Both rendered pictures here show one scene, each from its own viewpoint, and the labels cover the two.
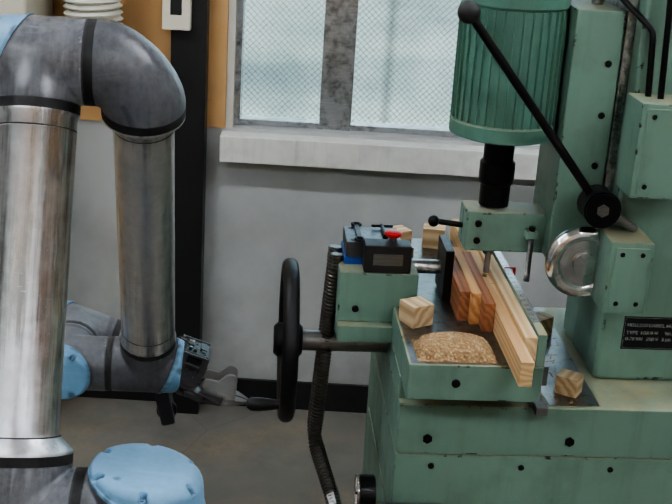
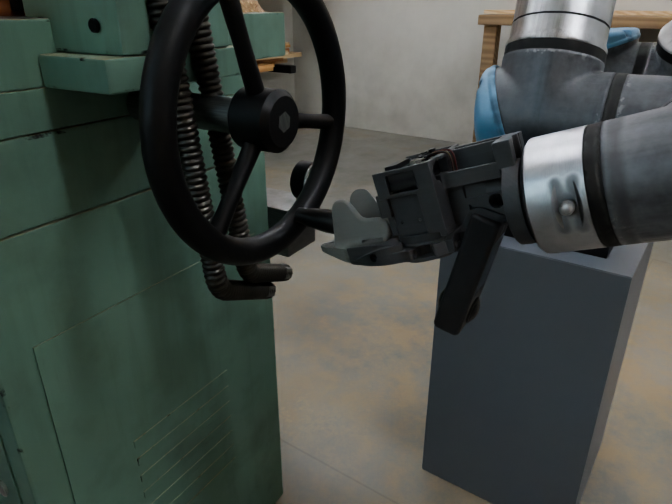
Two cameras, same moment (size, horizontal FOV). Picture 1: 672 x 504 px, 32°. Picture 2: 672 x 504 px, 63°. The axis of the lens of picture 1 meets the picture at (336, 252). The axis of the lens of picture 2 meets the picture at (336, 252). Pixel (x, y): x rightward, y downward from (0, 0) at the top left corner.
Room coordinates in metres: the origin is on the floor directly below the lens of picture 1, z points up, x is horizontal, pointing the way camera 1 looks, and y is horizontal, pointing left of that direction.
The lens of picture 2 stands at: (2.32, 0.45, 0.91)
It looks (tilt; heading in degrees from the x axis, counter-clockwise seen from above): 24 degrees down; 216
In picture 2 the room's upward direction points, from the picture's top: straight up
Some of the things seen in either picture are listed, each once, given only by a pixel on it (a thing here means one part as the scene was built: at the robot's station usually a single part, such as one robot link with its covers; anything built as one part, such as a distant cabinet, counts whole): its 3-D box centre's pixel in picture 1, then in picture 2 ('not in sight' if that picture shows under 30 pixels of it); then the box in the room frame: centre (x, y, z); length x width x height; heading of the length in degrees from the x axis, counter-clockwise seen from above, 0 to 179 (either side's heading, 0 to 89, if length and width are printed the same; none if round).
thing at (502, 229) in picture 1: (502, 230); not in sight; (1.95, -0.28, 1.03); 0.14 x 0.07 x 0.09; 95
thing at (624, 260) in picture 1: (620, 269); not in sight; (1.81, -0.46, 1.02); 0.09 x 0.07 x 0.12; 5
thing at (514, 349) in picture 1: (485, 290); not in sight; (1.94, -0.26, 0.92); 0.68 x 0.02 x 0.04; 5
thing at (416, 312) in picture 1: (416, 311); not in sight; (1.82, -0.14, 0.92); 0.04 x 0.04 x 0.04; 32
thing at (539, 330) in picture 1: (504, 280); not in sight; (1.97, -0.30, 0.93); 0.60 x 0.02 x 0.06; 5
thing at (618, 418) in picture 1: (541, 374); (4, 125); (1.96, -0.39, 0.76); 0.57 x 0.45 x 0.09; 95
